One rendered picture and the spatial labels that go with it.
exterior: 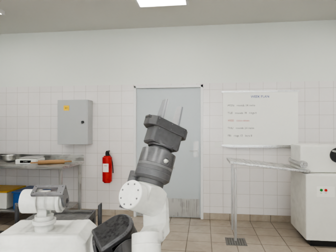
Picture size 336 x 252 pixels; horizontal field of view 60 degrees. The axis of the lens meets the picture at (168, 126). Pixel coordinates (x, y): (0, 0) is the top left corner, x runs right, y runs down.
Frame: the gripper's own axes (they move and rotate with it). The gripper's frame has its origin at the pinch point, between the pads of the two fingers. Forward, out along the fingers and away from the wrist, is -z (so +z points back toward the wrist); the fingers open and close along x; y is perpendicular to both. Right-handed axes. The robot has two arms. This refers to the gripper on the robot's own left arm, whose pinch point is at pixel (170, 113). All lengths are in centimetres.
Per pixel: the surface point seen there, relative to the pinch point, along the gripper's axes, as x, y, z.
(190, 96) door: -184, 291, -168
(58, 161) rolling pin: -51, 382, -18
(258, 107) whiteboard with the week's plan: -265, 225, -172
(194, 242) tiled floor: -209, 235, 37
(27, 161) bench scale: -15, 402, -6
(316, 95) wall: -321, 170, -206
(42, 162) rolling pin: -31, 386, -10
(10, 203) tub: -19, 434, 56
